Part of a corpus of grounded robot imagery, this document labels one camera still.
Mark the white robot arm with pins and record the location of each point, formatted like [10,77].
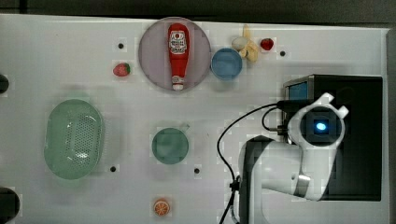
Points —
[301,167]

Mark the teal green cup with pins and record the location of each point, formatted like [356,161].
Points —
[170,144]

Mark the blue cup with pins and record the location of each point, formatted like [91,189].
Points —
[226,64]

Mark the grey round plate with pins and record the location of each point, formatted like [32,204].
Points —
[153,54]

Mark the red ketchup bottle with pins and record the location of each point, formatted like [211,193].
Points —
[179,53]

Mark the peeled toy banana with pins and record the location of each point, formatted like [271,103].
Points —
[245,46]

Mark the red toy strawberry left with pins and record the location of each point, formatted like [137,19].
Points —
[122,70]

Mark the red toy strawberry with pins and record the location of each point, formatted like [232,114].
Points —
[267,43]
[122,70]

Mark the red toy strawberry right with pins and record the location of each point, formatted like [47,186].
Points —
[267,43]

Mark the green perforated colander basket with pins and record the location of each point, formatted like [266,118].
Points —
[74,139]

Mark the black round object left edge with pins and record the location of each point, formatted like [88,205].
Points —
[4,84]

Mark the black cylinder cup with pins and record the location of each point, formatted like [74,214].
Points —
[9,205]

